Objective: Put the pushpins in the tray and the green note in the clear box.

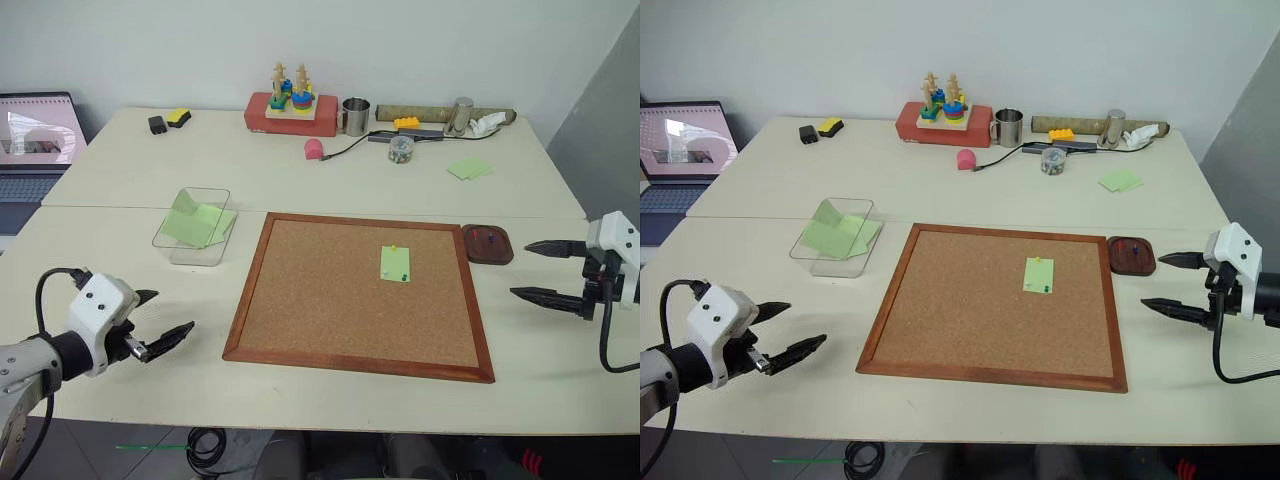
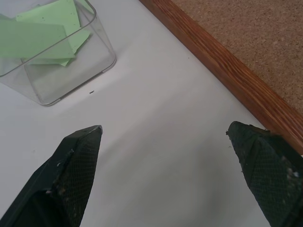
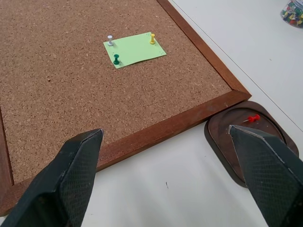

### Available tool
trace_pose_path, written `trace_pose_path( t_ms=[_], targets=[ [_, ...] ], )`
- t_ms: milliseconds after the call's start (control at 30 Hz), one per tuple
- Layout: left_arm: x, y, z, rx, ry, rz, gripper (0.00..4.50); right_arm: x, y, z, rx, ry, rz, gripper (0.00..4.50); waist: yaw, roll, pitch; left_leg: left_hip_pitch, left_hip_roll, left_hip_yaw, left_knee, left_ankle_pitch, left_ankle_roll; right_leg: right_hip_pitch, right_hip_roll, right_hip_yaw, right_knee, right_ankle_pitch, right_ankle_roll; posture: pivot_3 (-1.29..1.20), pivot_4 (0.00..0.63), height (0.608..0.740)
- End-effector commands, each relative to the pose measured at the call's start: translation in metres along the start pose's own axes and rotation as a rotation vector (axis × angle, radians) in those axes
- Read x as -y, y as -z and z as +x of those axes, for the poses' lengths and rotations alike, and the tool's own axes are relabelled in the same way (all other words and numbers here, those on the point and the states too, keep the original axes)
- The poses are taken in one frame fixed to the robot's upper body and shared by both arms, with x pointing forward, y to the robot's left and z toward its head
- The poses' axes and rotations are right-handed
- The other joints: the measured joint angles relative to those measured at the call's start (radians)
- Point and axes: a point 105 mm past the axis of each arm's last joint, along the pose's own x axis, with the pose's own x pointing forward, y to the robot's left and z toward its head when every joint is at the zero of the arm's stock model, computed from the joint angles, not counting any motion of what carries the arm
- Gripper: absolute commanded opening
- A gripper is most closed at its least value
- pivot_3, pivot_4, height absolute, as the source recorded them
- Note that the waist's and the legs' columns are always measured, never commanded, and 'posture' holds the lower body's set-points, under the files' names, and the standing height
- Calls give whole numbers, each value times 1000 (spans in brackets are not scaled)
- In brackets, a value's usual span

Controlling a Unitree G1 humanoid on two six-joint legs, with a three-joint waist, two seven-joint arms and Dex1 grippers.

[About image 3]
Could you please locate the clear jar of push pins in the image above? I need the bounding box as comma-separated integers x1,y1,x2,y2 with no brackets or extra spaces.
280,0,303,28

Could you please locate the light green paper note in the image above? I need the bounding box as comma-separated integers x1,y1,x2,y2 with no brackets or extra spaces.
103,32,167,70

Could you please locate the dark wooden oval tray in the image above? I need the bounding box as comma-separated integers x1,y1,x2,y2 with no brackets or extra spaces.
204,101,299,189

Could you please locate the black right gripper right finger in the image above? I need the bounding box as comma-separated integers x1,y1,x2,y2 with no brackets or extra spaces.
228,124,303,227

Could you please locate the red push pin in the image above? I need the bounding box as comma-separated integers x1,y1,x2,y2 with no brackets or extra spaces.
243,114,261,123

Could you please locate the wood-framed cork board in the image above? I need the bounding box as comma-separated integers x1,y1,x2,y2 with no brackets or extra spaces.
0,0,252,217

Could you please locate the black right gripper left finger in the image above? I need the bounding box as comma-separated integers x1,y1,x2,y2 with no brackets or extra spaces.
0,128,105,227

